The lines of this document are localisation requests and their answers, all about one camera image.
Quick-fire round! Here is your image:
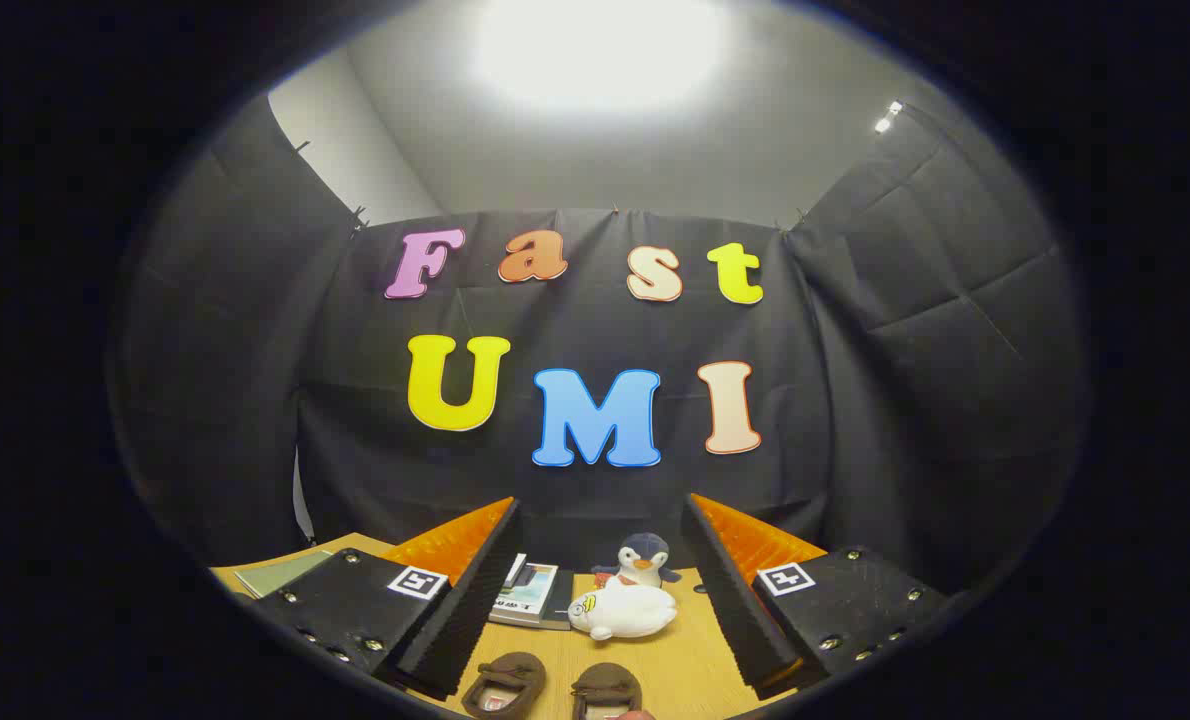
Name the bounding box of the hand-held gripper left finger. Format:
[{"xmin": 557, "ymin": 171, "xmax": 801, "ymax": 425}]
[{"xmin": 248, "ymin": 496, "xmax": 524, "ymax": 701}]

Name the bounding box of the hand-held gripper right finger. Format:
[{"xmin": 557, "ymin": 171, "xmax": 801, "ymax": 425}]
[{"xmin": 681, "ymin": 492, "xmax": 958, "ymax": 702}]

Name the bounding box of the brown fuzzy slipper shoe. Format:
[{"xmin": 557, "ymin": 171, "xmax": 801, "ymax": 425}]
[
  {"xmin": 461, "ymin": 652, "xmax": 548, "ymax": 719},
  {"xmin": 569, "ymin": 662, "xmax": 656, "ymax": 720}
]

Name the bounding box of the green fabric storage box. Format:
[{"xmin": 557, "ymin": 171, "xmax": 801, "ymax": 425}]
[{"xmin": 233, "ymin": 548, "xmax": 336, "ymax": 599}]

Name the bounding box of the thick white cover book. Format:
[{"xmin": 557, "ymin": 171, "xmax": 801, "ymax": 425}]
[{"xmin": 490, "ymin": 562, "xmax": 561, "ymax": 626}]

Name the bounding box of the black hardcover book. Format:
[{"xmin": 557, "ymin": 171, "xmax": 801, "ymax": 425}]
[{"xmin": 540, "ymin": 568, "xmax": 576, "ymax": 631}]

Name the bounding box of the penguin plush toy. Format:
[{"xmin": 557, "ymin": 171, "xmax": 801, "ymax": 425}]
[{"xmin": 591, "ymin": 533, "xmax": 683, "ymax": 591}]

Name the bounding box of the white seal plush toy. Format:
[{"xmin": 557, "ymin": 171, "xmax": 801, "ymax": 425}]
[{"xmin": 567, "ymin": 582, "xmax": 678, "ymax": 642}]

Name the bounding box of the black backdrop cloth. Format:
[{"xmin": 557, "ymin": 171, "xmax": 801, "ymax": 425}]
[{"xmin": 115, "ymin": 95, "xmax": 1081, "ymax": 591}]

